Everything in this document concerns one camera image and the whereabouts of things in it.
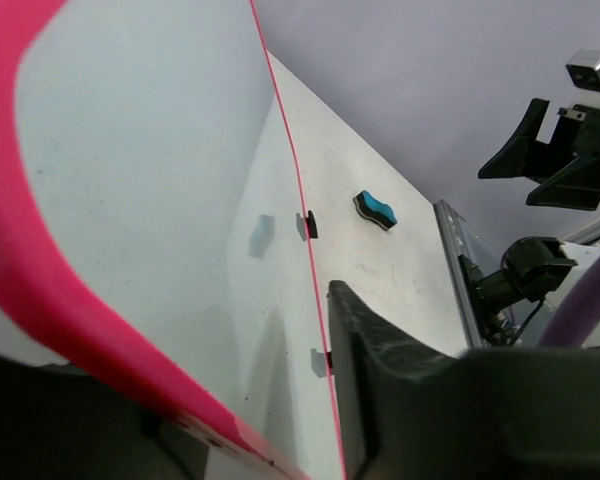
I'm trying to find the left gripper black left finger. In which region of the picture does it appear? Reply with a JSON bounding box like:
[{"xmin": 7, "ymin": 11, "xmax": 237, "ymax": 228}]
[{"xmin": 0, "ymin": 356, "xmax": 209, "ymax": 479}]

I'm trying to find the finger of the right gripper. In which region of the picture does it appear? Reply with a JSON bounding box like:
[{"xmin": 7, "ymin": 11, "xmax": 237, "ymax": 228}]
[
  {"xmin": 526, "ymin": 151, "xmax": 600, "ymax": 210},
  {"xmin": 478, "ymin": 98, "xmax": 551, "ymax": 180}
]

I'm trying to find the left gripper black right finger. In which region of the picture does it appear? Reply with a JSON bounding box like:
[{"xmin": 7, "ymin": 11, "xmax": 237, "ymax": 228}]
[{"xmin": 327, "ymin": 280, "xmax": 600, "ymax": 479}]

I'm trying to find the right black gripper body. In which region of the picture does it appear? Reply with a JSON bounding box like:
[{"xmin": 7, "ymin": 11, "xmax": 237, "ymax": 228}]
[{"xmin": 558, "ymin": 104, "xmax": 600, "ymax": 175}]

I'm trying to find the blue bone-shaped eraser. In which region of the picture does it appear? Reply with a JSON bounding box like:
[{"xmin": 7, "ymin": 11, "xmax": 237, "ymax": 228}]
[{"xmin": 353, "ymin": 190, "xmax": 398, "ymax": 231}]

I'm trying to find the pink framed whiteboard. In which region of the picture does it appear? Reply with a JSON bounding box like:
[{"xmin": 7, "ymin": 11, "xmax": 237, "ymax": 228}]
[{"xmin": 0, "ymin": 1, "xmax": 343, "ymax": 479}]

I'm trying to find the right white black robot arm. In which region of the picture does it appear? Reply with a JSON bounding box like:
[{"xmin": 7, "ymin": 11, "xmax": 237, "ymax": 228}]
[{"xmin": 460, "ymin": 98, "xmax": 600, "ymax": 346}]

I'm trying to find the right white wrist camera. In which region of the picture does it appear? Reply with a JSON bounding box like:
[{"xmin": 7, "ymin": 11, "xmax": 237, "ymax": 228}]
[{"xmin": 566, "ymin": 49, "xmax": 600, "ymax": 110}]

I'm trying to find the aluminium rail frame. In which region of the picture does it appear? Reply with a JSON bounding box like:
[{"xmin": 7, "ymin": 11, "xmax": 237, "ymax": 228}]
[{"xmin": 433, "ymin": 200, "xmax": 500, "ymax": 348}]

